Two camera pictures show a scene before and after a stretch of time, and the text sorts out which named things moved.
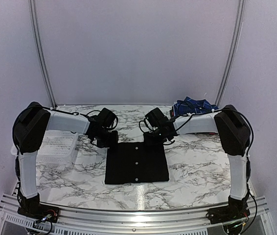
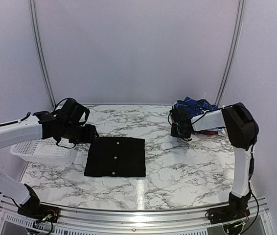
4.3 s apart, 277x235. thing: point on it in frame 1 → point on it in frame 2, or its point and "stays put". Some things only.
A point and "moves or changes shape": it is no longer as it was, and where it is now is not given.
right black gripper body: x=161 y=139 → x=178 y=132
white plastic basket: x=54 y=146 stays put
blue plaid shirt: x=190 y=105 stays put
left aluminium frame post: x=40 y=53 stays put
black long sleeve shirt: x=136 y=162 moves or changes shape
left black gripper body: x=104 y=140 → x=74 y=135
